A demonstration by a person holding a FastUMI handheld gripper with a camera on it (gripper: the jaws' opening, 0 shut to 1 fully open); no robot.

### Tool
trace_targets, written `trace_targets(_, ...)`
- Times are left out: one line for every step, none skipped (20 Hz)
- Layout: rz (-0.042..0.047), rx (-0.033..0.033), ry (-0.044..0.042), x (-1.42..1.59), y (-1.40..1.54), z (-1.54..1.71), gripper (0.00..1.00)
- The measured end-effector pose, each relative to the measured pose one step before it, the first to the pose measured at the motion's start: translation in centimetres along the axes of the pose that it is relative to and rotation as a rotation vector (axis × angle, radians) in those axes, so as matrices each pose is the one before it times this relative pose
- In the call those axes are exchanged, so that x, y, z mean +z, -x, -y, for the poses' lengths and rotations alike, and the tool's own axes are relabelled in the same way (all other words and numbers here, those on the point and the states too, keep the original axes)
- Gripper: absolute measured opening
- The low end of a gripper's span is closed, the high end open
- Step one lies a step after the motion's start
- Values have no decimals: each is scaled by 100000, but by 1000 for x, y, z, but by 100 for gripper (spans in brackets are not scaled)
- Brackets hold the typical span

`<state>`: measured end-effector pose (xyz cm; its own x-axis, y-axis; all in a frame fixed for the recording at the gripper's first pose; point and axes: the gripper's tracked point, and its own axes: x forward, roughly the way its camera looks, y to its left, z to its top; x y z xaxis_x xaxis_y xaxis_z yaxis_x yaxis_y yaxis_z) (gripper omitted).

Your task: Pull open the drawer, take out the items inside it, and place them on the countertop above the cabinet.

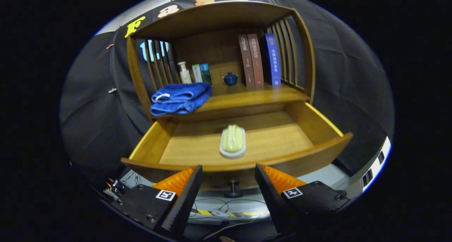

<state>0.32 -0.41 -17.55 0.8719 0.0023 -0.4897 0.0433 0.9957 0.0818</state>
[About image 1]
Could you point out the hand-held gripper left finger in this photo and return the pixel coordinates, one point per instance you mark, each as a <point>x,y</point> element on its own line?
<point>183,203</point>

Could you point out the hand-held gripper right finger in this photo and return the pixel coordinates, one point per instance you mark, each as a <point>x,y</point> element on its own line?
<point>272,199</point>

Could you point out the wooden drawer with black knob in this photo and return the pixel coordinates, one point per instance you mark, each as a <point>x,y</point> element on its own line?
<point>275,136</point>

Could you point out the green soap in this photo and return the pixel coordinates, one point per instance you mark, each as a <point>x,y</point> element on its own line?
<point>233,139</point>

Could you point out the wooden countertop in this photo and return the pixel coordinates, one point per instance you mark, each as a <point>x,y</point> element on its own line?
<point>247,95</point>

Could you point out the wooden cabinet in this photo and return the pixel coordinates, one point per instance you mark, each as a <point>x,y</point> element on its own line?
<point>212,19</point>

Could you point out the yellow and black floor tape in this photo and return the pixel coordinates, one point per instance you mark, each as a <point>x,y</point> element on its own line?
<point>240,214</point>

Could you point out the folded blue towel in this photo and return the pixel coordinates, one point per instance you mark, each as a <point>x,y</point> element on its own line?
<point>176,101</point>

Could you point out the blue lidded teacup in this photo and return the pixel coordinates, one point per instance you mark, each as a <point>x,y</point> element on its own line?
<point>230,79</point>

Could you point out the white pump bottle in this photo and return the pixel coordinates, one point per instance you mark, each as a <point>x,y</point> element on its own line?
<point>184,76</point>

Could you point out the white and green box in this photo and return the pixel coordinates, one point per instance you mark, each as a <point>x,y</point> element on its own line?
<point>196,73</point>

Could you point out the teal bottle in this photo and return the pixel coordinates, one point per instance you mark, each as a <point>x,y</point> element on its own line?
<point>206,74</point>

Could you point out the dark brown book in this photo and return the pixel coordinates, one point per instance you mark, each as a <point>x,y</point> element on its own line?
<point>246,62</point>

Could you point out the reddish brown book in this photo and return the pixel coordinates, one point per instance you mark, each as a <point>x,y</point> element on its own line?
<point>256,60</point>

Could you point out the blue book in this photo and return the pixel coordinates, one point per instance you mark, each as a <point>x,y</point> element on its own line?
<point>273,58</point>

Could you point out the black backdrop cloth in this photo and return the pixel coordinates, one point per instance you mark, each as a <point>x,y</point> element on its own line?
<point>353,76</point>

